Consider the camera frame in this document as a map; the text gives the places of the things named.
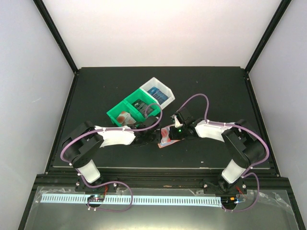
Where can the pink leather card holder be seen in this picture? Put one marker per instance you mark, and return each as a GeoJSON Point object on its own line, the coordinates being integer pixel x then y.
{"type": "Point", "coordinates": [170, 143]}

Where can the red credit card stack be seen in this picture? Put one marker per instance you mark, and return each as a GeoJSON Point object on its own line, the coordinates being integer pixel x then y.
{"type": "Point", "coordinates": [124, 118]}

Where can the left circuit board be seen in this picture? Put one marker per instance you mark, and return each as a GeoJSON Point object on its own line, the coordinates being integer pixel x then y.
{"type": "Point", "coordinates": [95, 198]}

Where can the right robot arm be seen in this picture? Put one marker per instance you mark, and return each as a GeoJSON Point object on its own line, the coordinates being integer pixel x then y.
{"type": "Point", "coordinates": [246, 148]}

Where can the white bin with blue cards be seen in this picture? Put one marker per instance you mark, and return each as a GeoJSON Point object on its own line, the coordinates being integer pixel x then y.
{"type": "Point", "coordinates": [154, 82]}

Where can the circuit board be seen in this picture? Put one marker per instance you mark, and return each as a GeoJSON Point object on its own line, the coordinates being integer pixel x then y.
{"type": "Point", "coordinates": [95, 198]}
{"type": "Point", "coordinates": [230, 200]}

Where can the black frame post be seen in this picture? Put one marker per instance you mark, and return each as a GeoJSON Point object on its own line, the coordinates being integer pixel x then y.
{"type": "Point", "coordinates": [55, 33]}
{"type": "Point", "coordinates": [280, 11]}

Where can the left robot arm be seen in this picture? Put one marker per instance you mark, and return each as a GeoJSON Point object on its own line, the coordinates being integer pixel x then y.
{"type": "Point", "coordinates": [79, 148]}

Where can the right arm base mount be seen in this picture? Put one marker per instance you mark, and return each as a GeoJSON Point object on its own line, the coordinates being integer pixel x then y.
{"type": "Point", "coordinates": [219, 186]}

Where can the right circuit board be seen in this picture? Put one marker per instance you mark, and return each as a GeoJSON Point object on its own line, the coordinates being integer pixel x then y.
{"type": "Point", "coordinates": [230, 200]}

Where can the left black frame post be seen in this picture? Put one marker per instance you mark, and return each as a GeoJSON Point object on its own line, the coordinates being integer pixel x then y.
{"type": "Point", "coordinates": [55, 33]}

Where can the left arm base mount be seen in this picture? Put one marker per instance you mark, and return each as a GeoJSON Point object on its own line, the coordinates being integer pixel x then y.
{"type": "Point", "coordinates": [111, 188]}

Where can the blue credit card stack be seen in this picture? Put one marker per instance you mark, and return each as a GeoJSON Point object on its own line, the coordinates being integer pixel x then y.
{"type": "Point", "coordinates": [158, 95]}

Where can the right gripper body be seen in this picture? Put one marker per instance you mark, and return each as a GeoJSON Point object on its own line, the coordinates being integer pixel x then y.
{"type": "Point", "coordinates": [179, 134]}

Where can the black credit card stack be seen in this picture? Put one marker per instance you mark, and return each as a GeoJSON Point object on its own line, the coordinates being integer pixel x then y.
{"type": "Point", "coordinates": [142, 108]}

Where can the green bin with black cards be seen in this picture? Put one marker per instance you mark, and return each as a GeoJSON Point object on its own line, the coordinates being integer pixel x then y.
{"type": "Point", "coordinates": [140, 94]}

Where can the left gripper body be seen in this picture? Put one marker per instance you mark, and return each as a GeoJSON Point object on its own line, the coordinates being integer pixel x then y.
{"type": "Point", "coordinates": [152, 139]}

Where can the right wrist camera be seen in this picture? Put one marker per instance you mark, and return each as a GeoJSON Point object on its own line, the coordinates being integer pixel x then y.
{"type": "Point", "coordinates": [176, 121]}

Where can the white slotted cable duct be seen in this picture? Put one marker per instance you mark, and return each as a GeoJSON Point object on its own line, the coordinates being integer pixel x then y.
{"type": "Point", "coordinates": [135, 200]}

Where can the right black frame post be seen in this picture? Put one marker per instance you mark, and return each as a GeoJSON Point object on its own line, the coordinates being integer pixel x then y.
{"type": "Point", "coordinates": [280, 11]}

